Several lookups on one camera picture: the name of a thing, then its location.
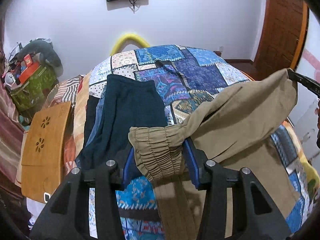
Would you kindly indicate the dark navy folded garment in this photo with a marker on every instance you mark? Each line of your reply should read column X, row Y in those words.
column 127, row 103

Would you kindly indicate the orange red box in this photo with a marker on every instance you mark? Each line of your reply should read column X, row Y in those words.
column 30, row 67

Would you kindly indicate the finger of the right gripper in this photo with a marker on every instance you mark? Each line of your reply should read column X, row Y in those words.
column 307, row 82

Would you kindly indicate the wooden lap desk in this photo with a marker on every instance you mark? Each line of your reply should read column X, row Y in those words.
column 42, row 160

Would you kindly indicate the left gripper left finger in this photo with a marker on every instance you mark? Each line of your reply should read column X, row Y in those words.
column 66, row 214

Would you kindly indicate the yellow curved headboard tube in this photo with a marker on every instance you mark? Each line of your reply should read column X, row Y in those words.
column 126, row 38

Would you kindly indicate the khaki olive pants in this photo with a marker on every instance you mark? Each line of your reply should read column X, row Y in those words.
column 233, row 130

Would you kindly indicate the yellow orange fleece blanket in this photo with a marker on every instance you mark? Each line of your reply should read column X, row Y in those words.
column 80, row 113

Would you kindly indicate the brown wooden door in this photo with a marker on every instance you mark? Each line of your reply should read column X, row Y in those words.
column 283, row 36

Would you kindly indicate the blue patchwork bedspread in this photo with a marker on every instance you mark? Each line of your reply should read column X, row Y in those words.
column 184, row 78

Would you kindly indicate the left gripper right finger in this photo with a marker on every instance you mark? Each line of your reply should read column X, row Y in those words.
column 255, row 214

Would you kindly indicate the striped pink curtain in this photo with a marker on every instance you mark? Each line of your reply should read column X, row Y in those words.
column 11, row 142

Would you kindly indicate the blue denim garment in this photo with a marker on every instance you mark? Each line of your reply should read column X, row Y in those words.
column 94, row 110

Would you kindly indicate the green patterned storage bag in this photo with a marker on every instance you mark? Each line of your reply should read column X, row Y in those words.
column 34, row 91

